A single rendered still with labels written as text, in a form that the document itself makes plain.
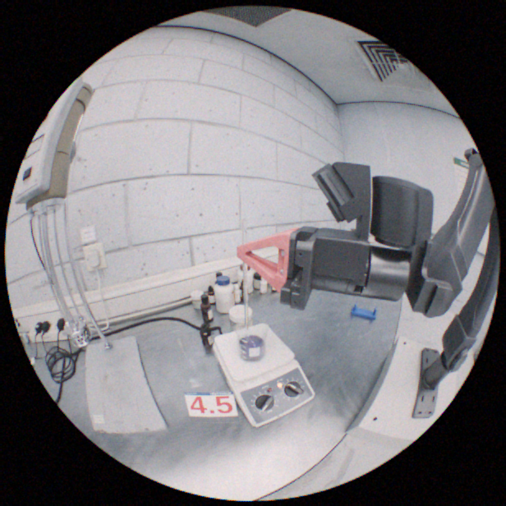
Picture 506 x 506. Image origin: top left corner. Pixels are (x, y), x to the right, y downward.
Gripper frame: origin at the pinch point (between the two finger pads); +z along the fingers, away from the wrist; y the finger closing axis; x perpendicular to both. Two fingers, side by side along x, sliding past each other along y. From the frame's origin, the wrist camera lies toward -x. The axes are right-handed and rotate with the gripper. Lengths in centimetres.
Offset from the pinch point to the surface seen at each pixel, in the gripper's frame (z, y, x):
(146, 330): 31.9, 5.9, 27.7
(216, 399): 0.5, 10.3, 24.7
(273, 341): -3.4, -4.5, 18.9
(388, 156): -64, -137, -62
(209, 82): 34, -26, -65
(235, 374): -1.2, 5.9, 18.9
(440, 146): -123, -112, -83
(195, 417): 2.0, 16.0, 27.3
